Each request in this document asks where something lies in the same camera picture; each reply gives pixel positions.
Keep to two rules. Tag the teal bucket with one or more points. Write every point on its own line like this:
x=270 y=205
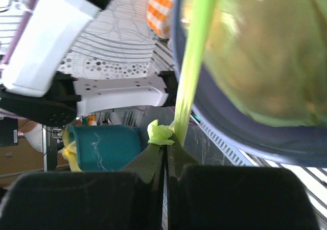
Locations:
x=106 y=147

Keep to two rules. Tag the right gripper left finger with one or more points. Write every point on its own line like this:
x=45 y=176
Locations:
x=128 y=199

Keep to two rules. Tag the green trash bag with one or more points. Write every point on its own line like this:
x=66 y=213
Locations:
x=191 y=20

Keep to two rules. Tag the orange checkered towel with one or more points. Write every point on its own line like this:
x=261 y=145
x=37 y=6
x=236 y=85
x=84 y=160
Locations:
x=159 y=17

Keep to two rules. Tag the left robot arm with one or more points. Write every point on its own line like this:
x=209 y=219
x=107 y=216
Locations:
x=61 y=59

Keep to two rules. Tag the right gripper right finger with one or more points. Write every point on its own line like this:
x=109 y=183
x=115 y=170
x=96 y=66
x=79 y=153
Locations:
x=229 y=197

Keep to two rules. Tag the blue trash bin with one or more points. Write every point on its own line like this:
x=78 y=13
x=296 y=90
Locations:
x=262 y=85

